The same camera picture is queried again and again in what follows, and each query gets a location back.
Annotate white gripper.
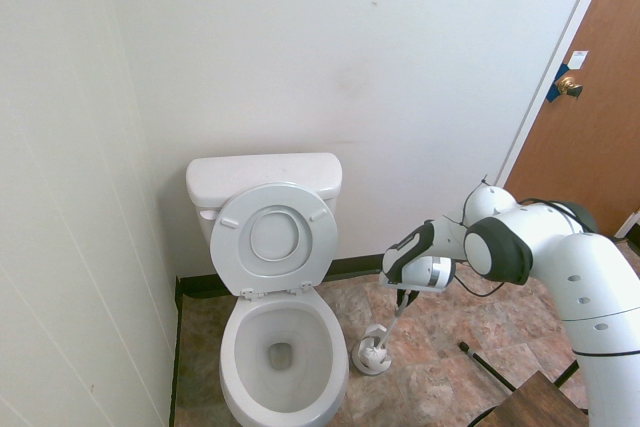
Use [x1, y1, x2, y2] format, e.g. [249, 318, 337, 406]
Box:
[378, 274, 421, 312]

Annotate white toilet brush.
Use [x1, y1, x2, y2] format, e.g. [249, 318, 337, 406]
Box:
[357, 294, 407, 367]

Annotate white toilet brush holder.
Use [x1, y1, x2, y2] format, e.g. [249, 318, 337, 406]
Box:
[351, 324, 393, 376]

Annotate white toilet bowl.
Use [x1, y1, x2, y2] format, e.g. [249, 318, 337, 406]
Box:
[218, 289, 350, 427]

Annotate white toilet seat and lid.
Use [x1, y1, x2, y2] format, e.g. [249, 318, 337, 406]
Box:
[209, 181, 340, 301]

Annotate white toilet tank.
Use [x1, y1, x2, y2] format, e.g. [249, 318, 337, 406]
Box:
[185, 152, 344, 253]

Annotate dark wooden table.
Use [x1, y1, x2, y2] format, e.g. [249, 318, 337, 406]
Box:
[492, 369, 595, 427]

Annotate brown wooden door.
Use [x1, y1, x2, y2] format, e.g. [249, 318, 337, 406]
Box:
[502, 0, 640, 241]

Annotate blue tape strip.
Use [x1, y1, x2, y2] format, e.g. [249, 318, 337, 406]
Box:
[546, 62, 572, 104]

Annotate brass door knob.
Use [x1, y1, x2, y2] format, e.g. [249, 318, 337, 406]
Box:
[556, 74, 585, 99]

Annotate white paper label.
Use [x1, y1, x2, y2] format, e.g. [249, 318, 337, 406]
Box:
[567, 49, 592, 71]

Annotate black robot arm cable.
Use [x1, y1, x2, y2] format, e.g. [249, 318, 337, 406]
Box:
[441, 174, 592, 299]

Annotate black camera tripod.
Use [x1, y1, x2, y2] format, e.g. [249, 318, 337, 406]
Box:
[458, 340, 590, 402]

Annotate white door frame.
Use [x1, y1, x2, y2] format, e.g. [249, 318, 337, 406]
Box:
[494, 0, 621, 189]

